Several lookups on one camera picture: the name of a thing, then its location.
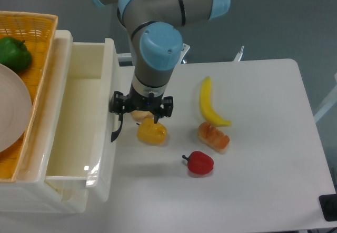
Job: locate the red bell pepper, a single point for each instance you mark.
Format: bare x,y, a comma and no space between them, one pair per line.
199,163

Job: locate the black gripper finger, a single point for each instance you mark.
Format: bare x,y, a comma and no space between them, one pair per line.
117,105
163,109

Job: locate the round bread roll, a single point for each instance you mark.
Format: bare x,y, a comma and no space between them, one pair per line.
139,115

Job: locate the beige plate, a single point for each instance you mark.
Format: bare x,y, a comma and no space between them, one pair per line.
16,107

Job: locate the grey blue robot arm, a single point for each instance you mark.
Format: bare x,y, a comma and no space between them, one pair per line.
156,45

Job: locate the yellow banana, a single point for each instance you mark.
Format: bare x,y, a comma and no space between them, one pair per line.
206,107

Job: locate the orange woven basket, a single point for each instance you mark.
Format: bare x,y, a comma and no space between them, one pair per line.
38,31

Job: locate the white drawer cabinet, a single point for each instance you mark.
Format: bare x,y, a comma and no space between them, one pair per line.
30,192

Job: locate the yellow bell pepper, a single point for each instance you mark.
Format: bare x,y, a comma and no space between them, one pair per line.
151,132

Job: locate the black device at edge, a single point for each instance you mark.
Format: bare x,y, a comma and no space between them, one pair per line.
328,205

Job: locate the green bell pepper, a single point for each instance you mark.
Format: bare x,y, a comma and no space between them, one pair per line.
14,54

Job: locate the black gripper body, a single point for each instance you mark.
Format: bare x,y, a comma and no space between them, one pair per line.
137,101

